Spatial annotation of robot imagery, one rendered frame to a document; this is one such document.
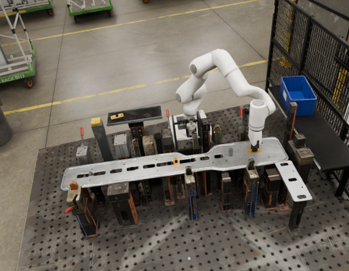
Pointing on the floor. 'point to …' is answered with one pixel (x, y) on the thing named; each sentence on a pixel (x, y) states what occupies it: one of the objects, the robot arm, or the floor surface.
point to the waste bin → (0, 124)
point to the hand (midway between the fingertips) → (254, 147)
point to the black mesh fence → (313, 69)
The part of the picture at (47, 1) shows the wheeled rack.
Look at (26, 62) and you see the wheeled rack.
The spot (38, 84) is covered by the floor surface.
